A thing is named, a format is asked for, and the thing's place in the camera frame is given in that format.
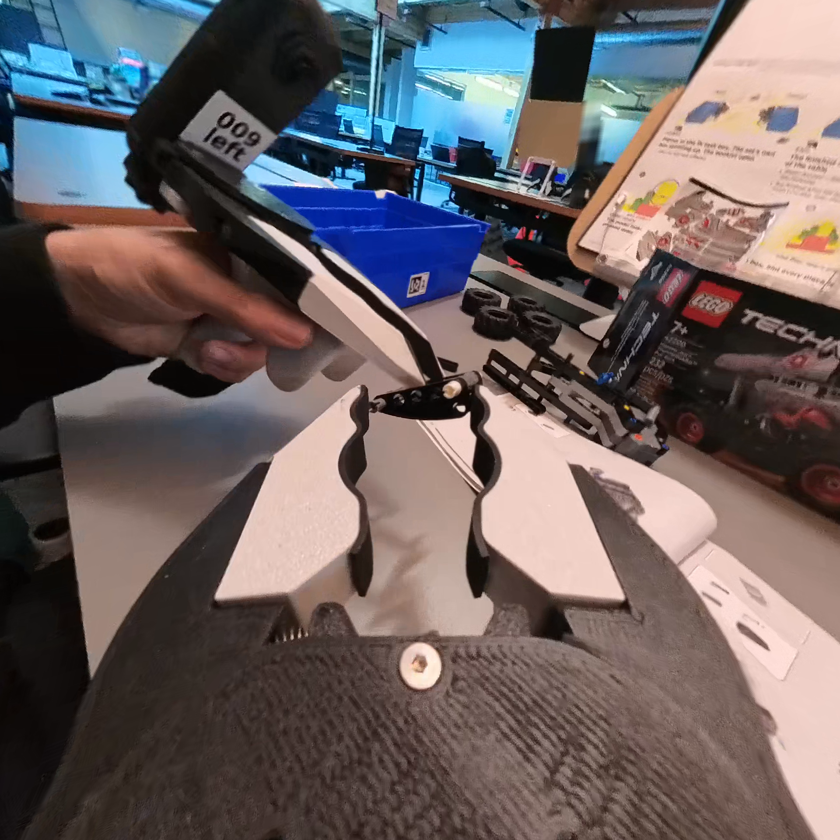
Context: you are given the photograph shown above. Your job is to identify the blue plastic storage bin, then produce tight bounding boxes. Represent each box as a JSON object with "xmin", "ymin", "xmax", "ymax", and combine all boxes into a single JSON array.
[{"xmin": 262, "ymin": 184, "xmax": 492, "ymax": 309}]

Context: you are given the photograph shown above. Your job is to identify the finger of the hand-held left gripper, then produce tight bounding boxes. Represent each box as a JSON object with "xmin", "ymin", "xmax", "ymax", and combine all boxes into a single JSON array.
[
  {"xmin": 297, "ymin": 268, "xmax": 429, "ymax": 387},
  {"xmin": 312, "ymin": 245, "xmax": 447, "ymax": 384}
]

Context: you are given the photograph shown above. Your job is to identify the printed instruction board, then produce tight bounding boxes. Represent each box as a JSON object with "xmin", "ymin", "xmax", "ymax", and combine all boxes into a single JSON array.
[{"xmin": 567, "ymin": 0, "xmax": 840, "ymax": 293}]

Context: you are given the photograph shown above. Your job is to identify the person's left forearm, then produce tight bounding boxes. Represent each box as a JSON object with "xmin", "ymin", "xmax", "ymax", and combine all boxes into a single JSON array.
[{"xmin": 0, "ymin": 223, "xmax": 152, "ymax": 427}]

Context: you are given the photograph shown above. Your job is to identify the distant wooden table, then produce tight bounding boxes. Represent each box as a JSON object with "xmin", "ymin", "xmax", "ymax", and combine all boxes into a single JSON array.
[{"xmin": 438, "ymin": 172, "xmax": 585, "ymax": 221}]

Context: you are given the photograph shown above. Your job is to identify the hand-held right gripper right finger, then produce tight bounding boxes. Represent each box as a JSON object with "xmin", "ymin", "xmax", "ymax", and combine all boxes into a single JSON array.
[{"xmin": 465, "ymin": 386, "xmax": 627, "ymax": 611}]

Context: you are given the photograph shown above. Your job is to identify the white instruction booklet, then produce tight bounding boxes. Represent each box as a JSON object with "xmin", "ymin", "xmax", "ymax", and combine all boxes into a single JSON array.
[{"xmin": 420, "ymin": 420, "xmax": 840, "ymax": 795}]

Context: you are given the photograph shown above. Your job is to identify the black toy brick assembly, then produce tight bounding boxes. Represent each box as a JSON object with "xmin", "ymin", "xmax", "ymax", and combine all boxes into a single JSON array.
[{"xmin": 367, "ymin": 371, "xmax": 484, "ymax": 421}]

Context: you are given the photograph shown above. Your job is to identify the brown cardboard panel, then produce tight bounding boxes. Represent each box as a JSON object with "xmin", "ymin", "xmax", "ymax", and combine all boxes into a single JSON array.
[{"xmin": 515, "ymin": 98, "xmax": 585, "ymax": 173}]

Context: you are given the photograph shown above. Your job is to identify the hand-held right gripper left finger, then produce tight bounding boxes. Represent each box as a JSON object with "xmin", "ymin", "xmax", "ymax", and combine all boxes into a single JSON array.
[{"xmin": 213, "ymin": 386, "xmax": 375, "ymax": 611}]

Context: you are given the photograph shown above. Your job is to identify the black hanging panel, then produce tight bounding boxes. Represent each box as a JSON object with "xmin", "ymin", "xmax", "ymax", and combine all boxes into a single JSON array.
[{"xmin": 530, "ymin": 26, "xmax": 595, "ymax": 102}]

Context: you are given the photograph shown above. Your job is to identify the person's left hand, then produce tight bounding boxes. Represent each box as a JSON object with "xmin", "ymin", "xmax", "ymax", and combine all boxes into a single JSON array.
[{"xmin": 45, "ymin": 225, "xmax": 314, "ymax": 385}]

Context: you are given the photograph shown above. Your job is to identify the grey desk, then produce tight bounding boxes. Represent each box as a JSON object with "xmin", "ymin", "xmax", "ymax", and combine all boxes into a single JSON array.
[{"xmin": 52, "ymin": 252, "xmax": 840, "ymax": 677}]

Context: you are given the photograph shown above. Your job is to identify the black toy set box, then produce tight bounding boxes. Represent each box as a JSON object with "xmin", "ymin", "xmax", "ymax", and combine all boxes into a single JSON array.
[{"xmin": 587, "ymin": 249, "xmax": 840, "ymax": 522}]

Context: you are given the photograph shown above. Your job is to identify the black Lego tires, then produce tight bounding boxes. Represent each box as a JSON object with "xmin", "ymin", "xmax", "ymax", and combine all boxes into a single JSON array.
[{"xmin": 469, "ymin": 269, "xmax": 614, "ymax": 329}]

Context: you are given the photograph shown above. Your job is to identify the grey toy vehicle chassis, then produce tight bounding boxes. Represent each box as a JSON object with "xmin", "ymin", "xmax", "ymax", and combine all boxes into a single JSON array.
[{"xmin": 482, "ymin": 348, "xmax": 672, "ymax": 468}]

